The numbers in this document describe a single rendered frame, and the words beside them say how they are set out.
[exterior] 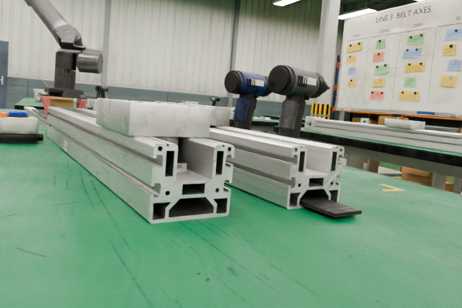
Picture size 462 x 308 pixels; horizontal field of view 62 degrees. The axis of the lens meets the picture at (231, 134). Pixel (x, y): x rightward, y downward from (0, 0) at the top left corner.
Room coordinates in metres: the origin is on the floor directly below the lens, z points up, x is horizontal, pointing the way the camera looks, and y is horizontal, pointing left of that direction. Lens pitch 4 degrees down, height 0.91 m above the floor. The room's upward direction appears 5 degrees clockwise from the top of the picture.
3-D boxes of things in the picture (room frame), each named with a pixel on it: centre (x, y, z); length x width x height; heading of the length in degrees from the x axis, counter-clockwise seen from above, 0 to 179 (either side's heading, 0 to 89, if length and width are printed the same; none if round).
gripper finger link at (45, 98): (1.11, 0.52, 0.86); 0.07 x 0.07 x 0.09; 32
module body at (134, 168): (0.76, 0.25, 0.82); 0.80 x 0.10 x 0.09; 33
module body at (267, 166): (0.86, 0.09, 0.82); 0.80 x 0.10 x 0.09; 33
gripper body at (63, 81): (1.13, 0.50, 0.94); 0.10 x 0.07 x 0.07; 122
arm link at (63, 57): (1.13, 0.49, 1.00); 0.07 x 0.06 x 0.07; 95
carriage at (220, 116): (0.86, 0.09, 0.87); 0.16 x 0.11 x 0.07; 33
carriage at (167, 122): (0.55, 0.12, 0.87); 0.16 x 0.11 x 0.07; 33
